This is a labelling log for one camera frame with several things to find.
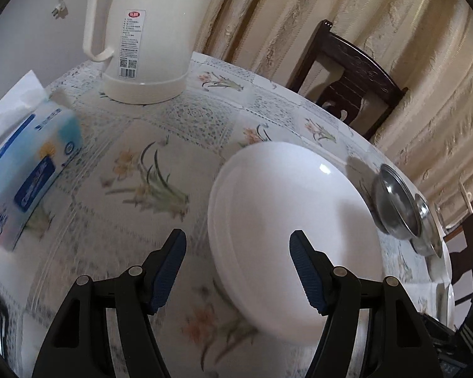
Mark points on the cream patterned curtain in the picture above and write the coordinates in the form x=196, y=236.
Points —
x=283, y=4

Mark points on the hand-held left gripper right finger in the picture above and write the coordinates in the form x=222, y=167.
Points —
x=305, y=271

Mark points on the glass jar with white lid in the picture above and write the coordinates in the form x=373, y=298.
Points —
x=465, y=199

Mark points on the white plate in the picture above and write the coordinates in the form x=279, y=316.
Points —
x=291, y=197
x=449, y=299

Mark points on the blue tissue pack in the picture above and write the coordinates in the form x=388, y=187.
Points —
x=27, y=165

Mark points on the white plastic kettle jug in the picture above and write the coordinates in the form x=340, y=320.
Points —
x=161, y=27

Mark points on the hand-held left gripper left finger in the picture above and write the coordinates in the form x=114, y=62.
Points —
x=167, y=271

